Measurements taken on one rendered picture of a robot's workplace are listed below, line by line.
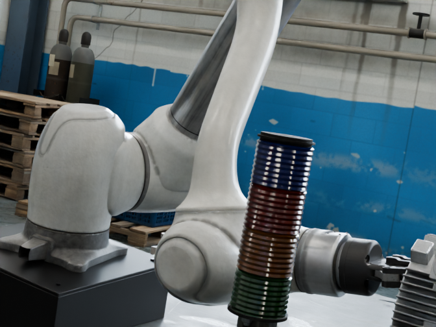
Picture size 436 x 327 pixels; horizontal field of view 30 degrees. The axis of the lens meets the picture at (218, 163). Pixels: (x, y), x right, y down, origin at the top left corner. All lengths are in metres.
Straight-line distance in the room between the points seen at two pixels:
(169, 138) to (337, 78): 5.73
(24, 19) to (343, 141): 3.73
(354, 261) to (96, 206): 0.56
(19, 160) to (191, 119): 5.92
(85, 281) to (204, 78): 0.41
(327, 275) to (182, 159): 0.52
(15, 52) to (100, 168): 7.57
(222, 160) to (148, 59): 7.24
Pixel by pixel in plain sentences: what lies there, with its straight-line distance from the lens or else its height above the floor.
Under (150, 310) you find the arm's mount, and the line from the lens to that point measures 1.57.
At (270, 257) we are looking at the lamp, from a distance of 0.82.
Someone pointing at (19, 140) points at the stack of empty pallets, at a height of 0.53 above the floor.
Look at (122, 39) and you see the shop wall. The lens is 8.48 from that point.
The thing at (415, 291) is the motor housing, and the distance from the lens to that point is 1.02.
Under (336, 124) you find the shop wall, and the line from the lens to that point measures 7.17.
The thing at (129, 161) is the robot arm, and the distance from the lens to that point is 1.49.
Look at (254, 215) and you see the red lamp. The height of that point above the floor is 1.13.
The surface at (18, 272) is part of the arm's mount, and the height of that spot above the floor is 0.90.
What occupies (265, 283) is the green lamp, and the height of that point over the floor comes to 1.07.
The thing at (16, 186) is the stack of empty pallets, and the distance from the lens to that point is 7.37.
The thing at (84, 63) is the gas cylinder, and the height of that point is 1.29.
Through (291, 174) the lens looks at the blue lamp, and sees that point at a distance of 0.81.
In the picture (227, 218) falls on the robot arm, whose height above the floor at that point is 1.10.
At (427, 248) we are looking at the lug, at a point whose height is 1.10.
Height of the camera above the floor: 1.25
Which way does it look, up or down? 5 degrees down
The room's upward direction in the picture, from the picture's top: 9 degrees clockwise
